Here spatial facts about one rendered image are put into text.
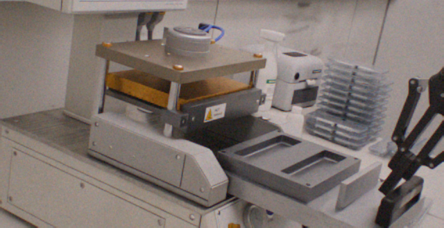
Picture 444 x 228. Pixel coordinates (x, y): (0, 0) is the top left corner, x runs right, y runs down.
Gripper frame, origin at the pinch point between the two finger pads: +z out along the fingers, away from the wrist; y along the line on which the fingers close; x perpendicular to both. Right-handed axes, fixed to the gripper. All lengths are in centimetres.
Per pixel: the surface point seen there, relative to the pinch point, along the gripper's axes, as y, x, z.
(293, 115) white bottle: -37, 62, 30
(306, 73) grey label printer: -51, 97, 30
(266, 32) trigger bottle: -65, 84, 23
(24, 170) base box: -50, -16, 37
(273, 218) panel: -12.0, 1.5, 20.9
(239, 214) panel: -14.6, -8.4, 18.5
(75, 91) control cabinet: -56, -4, 25
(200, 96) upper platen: -31.7, -5.6, 8.2
